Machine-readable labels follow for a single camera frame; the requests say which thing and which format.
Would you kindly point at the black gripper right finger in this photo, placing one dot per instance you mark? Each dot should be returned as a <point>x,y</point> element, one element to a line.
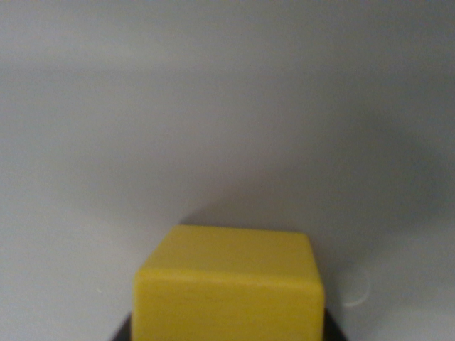
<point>332,328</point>

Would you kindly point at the grey plastic tray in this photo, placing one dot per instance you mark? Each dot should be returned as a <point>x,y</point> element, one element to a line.
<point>177,124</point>

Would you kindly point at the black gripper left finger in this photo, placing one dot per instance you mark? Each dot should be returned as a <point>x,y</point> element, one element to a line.
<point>122,332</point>

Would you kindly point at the yellow wooden cube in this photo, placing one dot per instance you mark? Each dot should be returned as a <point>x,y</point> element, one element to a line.
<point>227,295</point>

